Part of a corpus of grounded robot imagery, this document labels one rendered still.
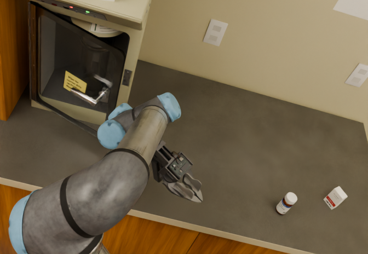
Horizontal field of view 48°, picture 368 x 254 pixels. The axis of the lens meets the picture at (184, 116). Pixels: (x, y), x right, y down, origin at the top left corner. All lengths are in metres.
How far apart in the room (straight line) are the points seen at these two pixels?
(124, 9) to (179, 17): 0.64
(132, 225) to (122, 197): 0.80
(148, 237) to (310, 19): 1.01
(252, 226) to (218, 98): 0.58
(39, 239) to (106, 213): 0.13
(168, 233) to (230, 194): 0.26
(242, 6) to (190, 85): 0.39
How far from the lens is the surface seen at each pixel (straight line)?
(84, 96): 1.24
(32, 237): 0.78
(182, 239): 1.54
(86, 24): 1.27
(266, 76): 1.84
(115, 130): 1.07
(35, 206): 0.77
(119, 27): 1.22
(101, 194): 0.71
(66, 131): 1.49
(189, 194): 1.21
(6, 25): 1.30
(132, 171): 0.74
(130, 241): 1.62
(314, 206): 1.61
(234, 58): 1.78
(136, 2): 1.10
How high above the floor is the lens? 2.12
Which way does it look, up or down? 46 degrees down
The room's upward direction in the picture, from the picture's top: 22 degrees clockwise
